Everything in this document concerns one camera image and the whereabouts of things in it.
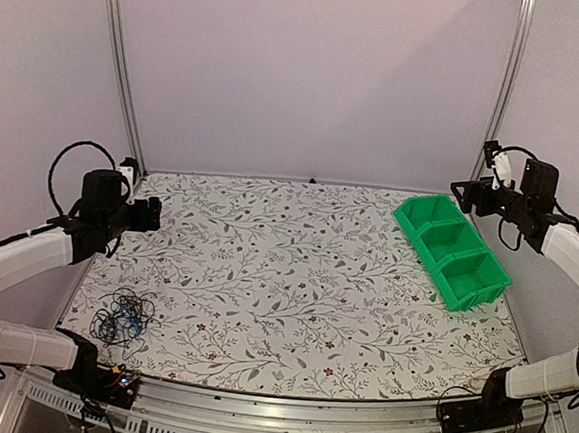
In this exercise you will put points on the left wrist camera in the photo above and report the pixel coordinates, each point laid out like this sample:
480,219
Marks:
129,169

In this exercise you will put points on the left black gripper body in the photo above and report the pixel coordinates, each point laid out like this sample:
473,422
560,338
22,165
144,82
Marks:
139,223

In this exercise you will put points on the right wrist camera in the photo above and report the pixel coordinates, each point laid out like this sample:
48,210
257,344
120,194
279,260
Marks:
496,159

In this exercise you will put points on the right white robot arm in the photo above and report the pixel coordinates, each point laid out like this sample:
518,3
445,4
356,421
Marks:
533,209

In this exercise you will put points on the left aluminium frame post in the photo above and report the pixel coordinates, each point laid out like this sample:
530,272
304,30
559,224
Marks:
123,82

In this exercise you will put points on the aluminium frame post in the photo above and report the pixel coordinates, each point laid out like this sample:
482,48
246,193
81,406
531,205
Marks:
513,64
123,82

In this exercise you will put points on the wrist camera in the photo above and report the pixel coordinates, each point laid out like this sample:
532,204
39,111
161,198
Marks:
496,159
129,169

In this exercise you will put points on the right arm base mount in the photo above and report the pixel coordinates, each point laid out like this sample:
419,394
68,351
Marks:
474,415

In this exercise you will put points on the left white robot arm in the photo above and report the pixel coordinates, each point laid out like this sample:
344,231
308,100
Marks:
106,209

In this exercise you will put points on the floral table mat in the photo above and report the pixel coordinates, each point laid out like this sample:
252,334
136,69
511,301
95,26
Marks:
285,288

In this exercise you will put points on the right aluminium frame post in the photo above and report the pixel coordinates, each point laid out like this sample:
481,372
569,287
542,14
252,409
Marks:
513,64

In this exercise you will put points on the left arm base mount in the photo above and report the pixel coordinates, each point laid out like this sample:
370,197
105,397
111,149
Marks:
114,386

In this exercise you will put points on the front aluminium rail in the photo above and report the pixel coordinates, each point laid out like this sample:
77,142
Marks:
37,406

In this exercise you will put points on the green three-compartment bin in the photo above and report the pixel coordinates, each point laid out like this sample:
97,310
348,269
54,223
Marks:
465,271

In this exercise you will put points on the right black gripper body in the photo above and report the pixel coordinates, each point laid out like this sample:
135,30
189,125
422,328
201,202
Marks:
515,210

